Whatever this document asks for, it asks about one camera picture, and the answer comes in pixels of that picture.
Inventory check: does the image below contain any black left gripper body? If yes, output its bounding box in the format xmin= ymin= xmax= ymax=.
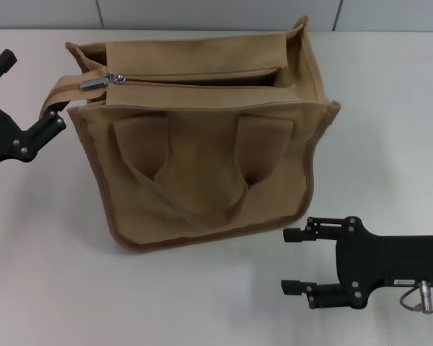
xmin=0 ymin=102 xmax=37 ymax=177

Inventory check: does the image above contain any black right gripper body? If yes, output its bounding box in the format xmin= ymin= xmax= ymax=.
xmin=333 ymin=216 xmax=433 ymax=310

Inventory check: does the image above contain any silver metal zipper pull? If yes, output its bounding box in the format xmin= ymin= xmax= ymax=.
xmin=79 ymin=73 xmax=126 ymax=91

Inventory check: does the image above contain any khaki canvas food bag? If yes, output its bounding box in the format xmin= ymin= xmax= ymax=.
xmin=39 ymin=14 xmax=342 ymax=249

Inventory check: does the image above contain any right gripper cable with plug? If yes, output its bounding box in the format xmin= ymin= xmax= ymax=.
xmin=399 ymin=279 xmax=433 ymax=313

